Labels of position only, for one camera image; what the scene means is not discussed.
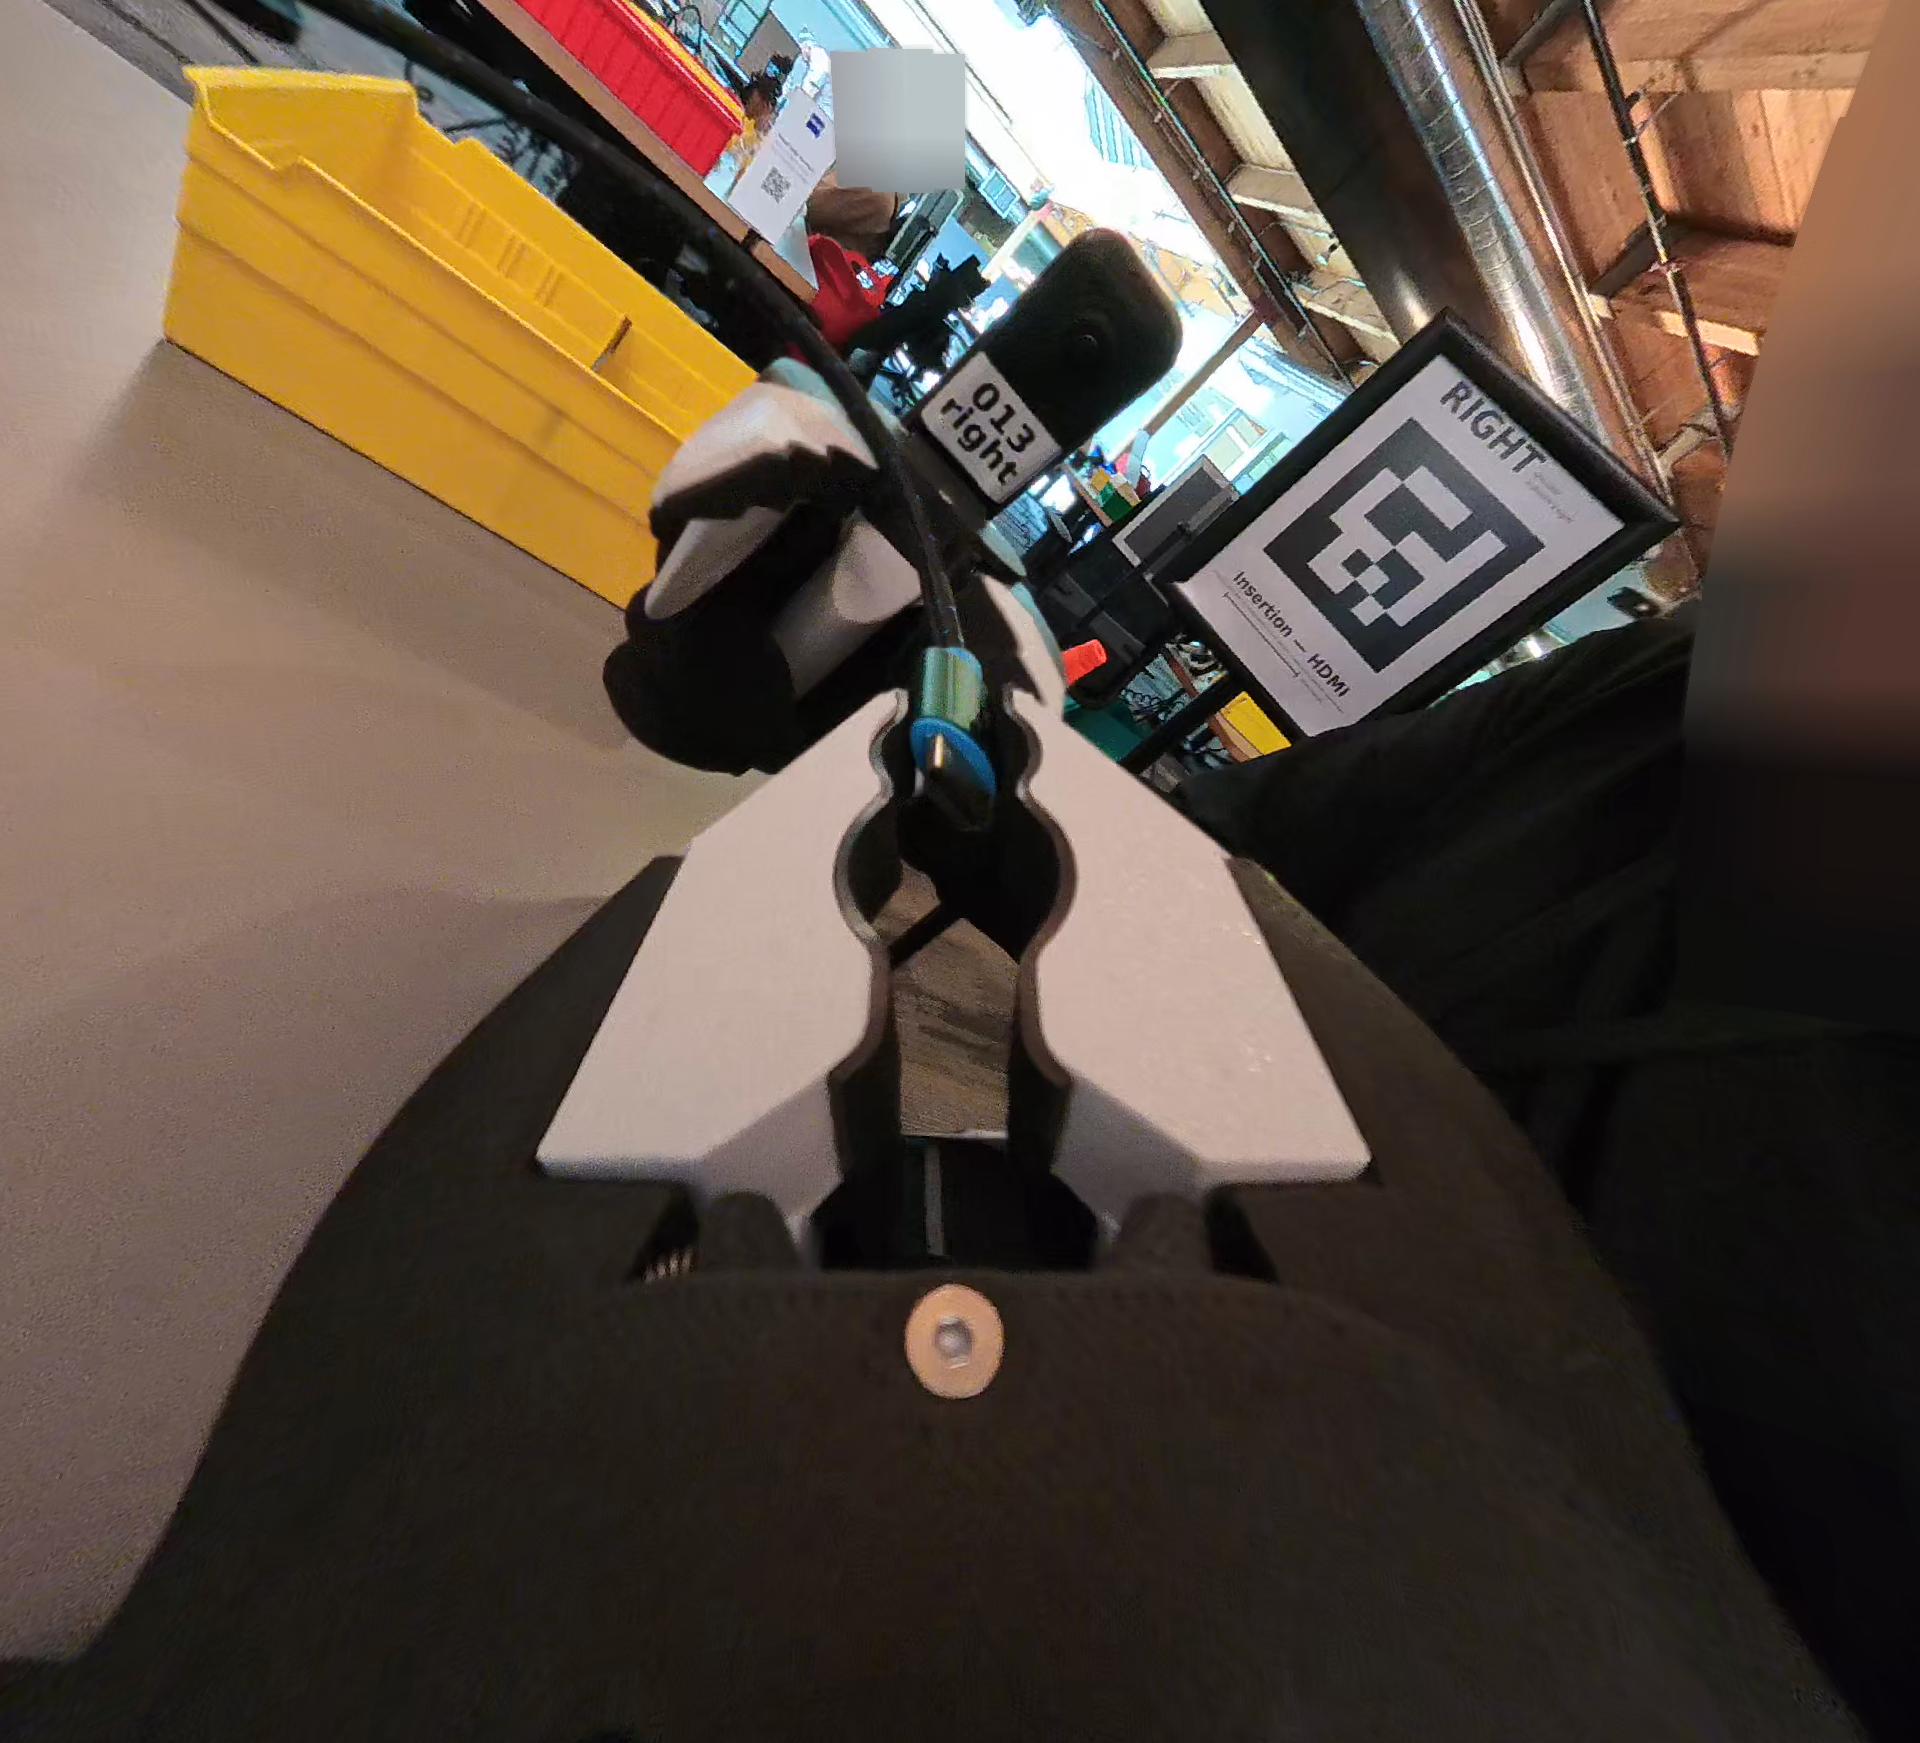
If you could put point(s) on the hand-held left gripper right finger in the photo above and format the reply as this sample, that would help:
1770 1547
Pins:
1199 1023

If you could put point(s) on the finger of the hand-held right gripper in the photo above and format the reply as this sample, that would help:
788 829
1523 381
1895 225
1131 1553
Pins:
1023 650

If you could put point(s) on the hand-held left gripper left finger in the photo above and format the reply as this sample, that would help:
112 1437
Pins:
705 1010

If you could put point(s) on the yellow plastic bin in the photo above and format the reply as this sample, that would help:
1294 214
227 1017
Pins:
375 304

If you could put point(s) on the person's right hand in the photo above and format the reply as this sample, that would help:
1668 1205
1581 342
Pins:
705 708

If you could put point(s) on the orange plastic piece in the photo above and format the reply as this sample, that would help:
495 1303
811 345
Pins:
1083 655

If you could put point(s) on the small yellow crate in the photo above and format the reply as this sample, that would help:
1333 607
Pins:
1253 726

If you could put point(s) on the white paper sign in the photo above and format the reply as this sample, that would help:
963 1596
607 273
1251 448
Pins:
779 170

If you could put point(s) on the framed marker sign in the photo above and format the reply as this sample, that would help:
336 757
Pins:
1411 543

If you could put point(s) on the person's black clothing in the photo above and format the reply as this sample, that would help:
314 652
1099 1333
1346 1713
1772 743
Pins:
1649 1100

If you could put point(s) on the dark bin divider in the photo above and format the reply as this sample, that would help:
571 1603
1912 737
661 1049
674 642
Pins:
611 345

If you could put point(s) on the long red plastic bin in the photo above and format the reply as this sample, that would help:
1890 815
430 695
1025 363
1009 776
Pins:
601 19

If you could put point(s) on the wooden table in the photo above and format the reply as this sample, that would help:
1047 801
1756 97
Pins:
525 49

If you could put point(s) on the silver ventilation duct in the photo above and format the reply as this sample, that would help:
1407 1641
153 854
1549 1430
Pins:
1441 124

